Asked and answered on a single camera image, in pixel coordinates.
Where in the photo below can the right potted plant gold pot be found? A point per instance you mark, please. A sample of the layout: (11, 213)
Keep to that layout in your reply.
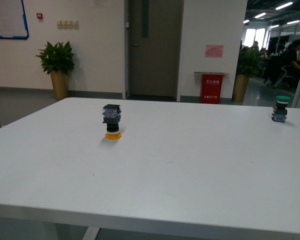
(248, 65)

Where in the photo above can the office chair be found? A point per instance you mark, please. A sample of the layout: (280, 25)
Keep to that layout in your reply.
(283, 74)

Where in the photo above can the seated person in black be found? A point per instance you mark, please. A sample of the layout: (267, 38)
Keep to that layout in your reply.
(290, 61)

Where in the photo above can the green push button switch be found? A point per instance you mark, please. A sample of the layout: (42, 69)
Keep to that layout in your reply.
(280, 112)

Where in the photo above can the yellow push button switch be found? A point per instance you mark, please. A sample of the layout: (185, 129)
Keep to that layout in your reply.
(111, 117)

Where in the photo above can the potted plant gold pot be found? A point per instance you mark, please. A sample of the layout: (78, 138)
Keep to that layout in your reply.
(57, 61)
(248, 65)

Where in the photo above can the white table leg frame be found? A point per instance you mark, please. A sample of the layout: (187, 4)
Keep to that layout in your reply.
(60, 231)

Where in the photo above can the pink paper notice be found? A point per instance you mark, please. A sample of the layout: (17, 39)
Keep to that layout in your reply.
(214, 51)

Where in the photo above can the left potted plant gold pot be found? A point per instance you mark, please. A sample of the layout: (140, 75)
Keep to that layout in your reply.
(57, 61)

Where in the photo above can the blue framed notice board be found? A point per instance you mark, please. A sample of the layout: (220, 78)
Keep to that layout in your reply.
(13, 22)

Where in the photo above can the red fire extinguisher box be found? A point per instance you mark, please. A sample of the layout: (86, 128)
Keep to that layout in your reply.
(211, 86)

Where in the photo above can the red fire alarm button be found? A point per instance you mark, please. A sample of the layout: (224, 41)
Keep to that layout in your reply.
(39, 16)

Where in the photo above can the beige wall switch row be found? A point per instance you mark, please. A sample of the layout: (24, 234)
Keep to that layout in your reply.
(67, 24)

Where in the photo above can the grey door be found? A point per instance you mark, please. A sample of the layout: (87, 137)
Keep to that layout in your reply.
(155, 40)

